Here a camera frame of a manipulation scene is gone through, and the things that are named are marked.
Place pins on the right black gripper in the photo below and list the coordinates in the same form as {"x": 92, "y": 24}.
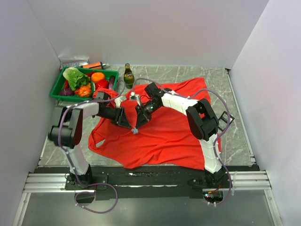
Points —
{"x": 142, "y": 116}

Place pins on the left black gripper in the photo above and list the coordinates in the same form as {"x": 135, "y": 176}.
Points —
{"x": 121, "y": 118}

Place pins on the red t-shirt garment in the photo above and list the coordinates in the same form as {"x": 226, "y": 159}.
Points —
{"x": 166, "y": 138}

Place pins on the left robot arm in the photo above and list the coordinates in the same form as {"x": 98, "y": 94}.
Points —
{"x": 67, "y": 125}

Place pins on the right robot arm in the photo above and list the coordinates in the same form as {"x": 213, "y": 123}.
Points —
{"x": 202, "y": 121}

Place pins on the purple toy eggplant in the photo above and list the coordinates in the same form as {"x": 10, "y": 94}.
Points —
{"x": 111, "y": 82}

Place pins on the green glass bottle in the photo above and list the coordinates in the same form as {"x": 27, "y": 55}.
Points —
{"x": 128, "y": 76}

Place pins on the green plastic basket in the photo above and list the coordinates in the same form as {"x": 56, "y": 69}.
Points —
{"x": 59, "y": 85}

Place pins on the red toy pepper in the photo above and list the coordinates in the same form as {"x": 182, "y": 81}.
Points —
{"x": 102, "y": 84}

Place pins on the orange toy pumpkin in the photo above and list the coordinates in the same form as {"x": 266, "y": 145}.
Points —
{"x": 84, "y": 91}

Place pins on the toy orange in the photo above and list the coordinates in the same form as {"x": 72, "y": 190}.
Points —
{"x": 97, "y": 76}

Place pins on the orange black tube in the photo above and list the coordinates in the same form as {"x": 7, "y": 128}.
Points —
{"x": 97, "y": 65}

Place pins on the toy lettuce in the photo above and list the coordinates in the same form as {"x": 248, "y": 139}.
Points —
{"x": 75, "y": 78}

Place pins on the purple toy onion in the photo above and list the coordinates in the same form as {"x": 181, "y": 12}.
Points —
{"x": 66, "y": 92}

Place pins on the red toy chili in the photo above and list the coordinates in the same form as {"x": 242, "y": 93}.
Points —
{"x": 66, "y": 85}

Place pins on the crumpled white packet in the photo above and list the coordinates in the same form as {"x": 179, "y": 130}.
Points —
{"x": 73, "y": 61}

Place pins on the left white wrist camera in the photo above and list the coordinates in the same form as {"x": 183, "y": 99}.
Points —
{"x": 119, "y": 100}

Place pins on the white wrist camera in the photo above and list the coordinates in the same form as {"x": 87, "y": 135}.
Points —
{"x": 134, "y": 96}
{"x": 119, "y": 100}

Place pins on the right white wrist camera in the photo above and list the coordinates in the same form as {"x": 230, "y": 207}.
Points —
{"x": 134, "y": 96}

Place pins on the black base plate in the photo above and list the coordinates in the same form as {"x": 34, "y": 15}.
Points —
{"x": 110, "y": 182}

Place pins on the small black frame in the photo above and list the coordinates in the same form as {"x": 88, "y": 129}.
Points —
{"x": 225, "y": 121}

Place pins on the aluminium rail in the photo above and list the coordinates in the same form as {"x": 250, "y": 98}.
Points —
{"x": 57, "y": 182}

